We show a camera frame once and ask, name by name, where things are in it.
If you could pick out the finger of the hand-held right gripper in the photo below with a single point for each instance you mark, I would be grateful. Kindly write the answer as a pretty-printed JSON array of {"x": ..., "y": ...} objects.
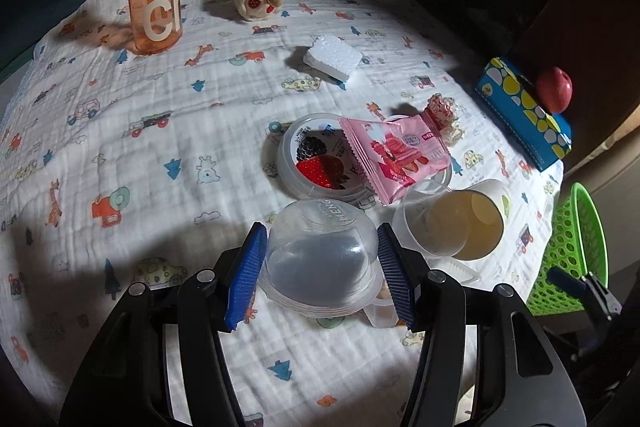
[{"x": 565, "y": 280}]

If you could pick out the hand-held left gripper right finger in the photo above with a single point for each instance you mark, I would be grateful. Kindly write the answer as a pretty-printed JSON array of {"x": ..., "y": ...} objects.
[{"x": 395, "y": 279}]

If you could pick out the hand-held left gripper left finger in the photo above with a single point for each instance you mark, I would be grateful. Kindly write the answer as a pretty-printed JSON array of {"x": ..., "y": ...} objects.
[{"x": 246, "y": 277}]

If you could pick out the small clear plastic container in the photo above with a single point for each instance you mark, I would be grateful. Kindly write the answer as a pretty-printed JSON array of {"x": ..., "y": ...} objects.
[{"x": 377, "y": 312}]

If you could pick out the green plastic basket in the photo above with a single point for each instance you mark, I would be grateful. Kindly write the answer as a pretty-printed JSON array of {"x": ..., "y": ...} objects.
[{"x": 565, "y": 227}]

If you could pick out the clear plastic cup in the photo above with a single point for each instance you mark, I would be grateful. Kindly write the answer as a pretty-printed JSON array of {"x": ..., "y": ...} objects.
[{"x": 425, "y": 219}]

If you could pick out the clear plastic dome container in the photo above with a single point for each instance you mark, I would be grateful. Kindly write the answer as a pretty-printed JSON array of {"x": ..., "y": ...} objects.
[{"x": 315, "y": 257}]

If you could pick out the white paper cup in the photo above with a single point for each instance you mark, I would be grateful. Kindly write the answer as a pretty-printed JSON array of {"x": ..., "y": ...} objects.
[{"x": 489, "y": 219}]

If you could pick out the pink snack wrapper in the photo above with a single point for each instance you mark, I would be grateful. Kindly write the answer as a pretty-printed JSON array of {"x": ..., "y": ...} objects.
[{"x": 400, "y": 157}]

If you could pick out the red white wrapper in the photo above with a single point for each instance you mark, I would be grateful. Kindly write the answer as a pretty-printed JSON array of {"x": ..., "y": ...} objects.
[{"x": 442, "y": 112}]

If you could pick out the berry print yogurt cup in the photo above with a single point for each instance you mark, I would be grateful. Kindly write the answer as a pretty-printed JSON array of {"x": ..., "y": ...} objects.
[{"x": 312, "y": 157}]

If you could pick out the white printed blanket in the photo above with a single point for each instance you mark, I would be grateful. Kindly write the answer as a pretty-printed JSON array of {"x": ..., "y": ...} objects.
[{"x": 150, "y": 157}]

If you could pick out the blue tissue box yellow dots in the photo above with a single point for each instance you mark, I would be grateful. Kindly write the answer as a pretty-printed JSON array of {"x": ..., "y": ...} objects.
[{"x": 510, "y": 107}]

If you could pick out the red apple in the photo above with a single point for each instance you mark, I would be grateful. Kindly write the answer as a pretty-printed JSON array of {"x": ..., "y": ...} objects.
[{"x": 554, "y": 89}]

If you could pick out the white foam block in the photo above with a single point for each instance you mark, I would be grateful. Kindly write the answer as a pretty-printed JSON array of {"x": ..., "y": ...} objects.
[{"x": 332, "y": 57}]

